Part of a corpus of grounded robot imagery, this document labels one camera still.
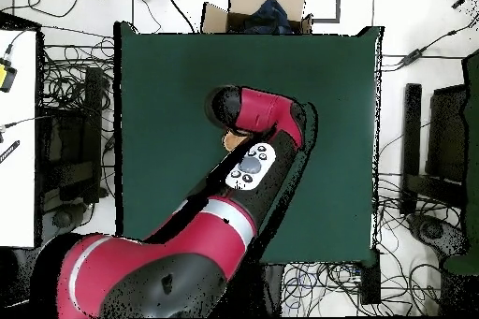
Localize tangle of black cables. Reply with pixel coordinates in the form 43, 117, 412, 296
39, 43, 115, 137
280, 262, 443, 316

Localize black power adapter with cable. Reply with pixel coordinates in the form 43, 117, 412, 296
381, 15, 479, 72

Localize yellow and black device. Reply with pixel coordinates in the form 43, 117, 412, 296
0, 57, 19, 94

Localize black slotted bar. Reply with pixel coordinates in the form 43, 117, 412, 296
0, 139, 21, 165

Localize black floor stand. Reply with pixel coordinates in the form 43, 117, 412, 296
38, 66, 105, 212
400, 82, 470, 217

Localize blue jeans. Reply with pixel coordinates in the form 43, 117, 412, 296
242, 0, 295, 35

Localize dark green table cloth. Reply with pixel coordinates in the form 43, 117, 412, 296
113, 21, 384, 266

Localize dark green cloth cover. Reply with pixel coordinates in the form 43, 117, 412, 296
443, 49, 479, 277

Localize tan terry towel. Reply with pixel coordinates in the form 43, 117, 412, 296
221, 129, 250, 152

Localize black power strip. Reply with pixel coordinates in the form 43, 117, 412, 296
359, 258, 382, 306

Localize white desk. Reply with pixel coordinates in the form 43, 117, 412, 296
0, 28, 38, 249

